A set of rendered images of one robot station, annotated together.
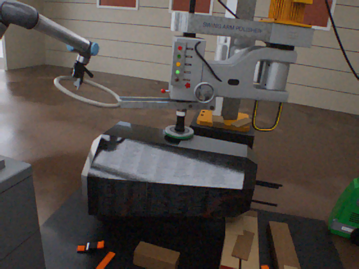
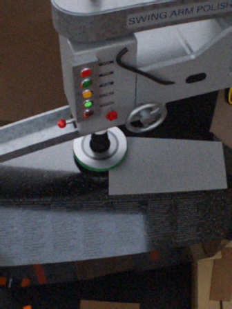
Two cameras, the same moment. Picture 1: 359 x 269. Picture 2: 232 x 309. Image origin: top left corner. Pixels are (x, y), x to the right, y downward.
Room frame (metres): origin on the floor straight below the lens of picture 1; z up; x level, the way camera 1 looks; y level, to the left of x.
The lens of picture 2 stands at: (0.93, 0.15, 2.58)
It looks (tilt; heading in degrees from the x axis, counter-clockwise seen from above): 58 degrees down; 349
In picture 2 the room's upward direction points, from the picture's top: straight up
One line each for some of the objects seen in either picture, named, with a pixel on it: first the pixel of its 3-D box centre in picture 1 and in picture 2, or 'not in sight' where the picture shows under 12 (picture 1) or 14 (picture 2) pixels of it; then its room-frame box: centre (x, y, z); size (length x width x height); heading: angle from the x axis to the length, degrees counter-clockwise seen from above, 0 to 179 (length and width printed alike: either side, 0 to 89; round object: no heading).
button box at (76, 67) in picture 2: (177, 63); (85, 90); (1.93, 0.05, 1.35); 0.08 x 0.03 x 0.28; 98
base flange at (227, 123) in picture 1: (224, 118); not in sight; (2.75, -0.43, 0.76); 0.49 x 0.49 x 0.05; 81
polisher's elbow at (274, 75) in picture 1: (274, 74); not in sight; (2.14, -0.65, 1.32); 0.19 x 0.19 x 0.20
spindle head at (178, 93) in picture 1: (197, 70); (119, 65); (2.06, -0.08, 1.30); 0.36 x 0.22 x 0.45; 98
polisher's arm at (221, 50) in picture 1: (243, 62); not in sight; (2.57, -0.50, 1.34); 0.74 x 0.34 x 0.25; 20
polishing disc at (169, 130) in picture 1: (179, 130); (99, 145); (2.05, 0.00, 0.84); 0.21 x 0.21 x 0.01
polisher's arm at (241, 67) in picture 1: (239, 77); (202, 53); (2.09, -0.39, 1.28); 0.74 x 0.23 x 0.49; 98
